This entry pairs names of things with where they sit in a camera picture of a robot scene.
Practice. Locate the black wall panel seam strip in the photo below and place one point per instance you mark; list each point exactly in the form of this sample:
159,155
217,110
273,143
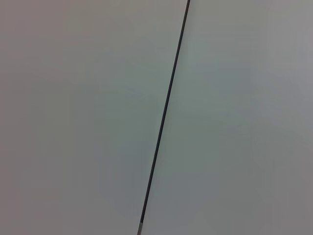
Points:
168,98

